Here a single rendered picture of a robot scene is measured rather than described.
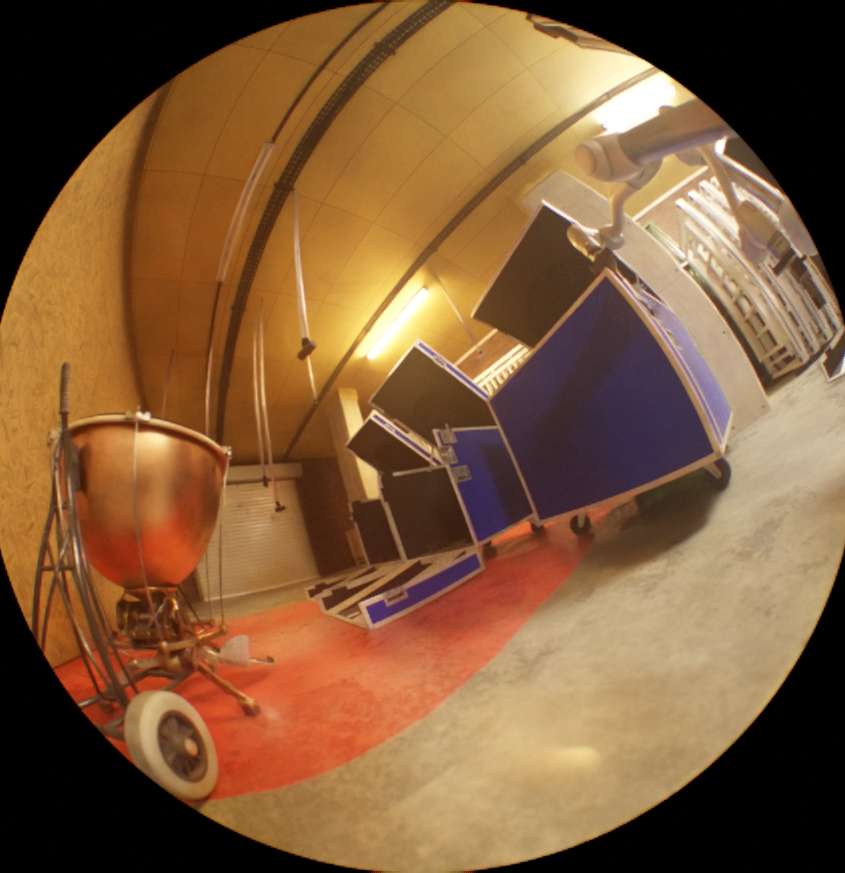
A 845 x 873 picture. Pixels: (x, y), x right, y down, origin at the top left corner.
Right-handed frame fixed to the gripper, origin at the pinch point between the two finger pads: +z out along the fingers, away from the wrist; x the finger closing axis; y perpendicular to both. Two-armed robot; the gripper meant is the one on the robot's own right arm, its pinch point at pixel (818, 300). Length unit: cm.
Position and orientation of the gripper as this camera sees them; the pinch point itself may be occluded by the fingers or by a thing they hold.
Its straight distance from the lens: 118.8
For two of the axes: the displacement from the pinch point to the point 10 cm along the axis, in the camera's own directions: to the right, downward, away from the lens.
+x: 9.4, -2.6, 2.3
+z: 3.3, 8.9, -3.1
